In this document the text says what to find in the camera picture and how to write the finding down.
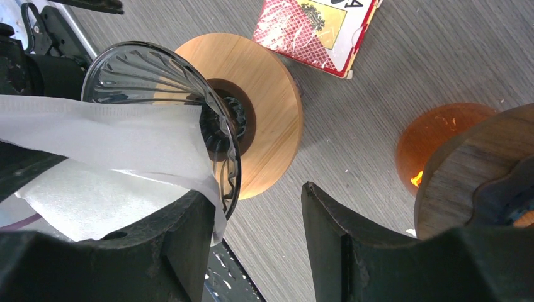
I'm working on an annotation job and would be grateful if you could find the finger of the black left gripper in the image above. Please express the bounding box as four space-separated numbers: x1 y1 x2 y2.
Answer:
1 142 66 202

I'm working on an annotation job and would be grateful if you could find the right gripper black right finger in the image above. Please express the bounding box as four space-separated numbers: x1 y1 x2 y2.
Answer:
301 182 533 301

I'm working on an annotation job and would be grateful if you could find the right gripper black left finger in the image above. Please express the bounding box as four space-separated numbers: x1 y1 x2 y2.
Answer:
1 191 215 301

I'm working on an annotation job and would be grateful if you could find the white paper coffee filter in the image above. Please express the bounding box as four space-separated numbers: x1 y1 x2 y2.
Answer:
1 95 227 244

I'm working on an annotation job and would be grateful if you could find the grey ribbed dripper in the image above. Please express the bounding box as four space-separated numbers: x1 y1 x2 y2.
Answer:
81 41 249 218

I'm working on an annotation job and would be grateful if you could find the amber glass carafe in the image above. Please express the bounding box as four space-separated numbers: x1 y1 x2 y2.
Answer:
395 103 497 196

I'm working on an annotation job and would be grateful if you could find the black microphone stand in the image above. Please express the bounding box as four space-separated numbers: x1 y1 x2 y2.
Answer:
51 0 124 14

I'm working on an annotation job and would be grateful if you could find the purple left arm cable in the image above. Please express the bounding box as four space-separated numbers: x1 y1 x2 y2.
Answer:
0 212 45 232

